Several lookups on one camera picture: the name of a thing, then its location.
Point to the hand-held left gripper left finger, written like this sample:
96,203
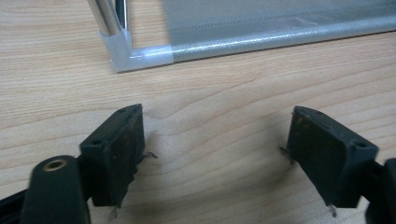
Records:
112,161

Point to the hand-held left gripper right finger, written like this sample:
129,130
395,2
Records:
320,155

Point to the metal rack with grey shelves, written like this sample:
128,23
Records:
249,34

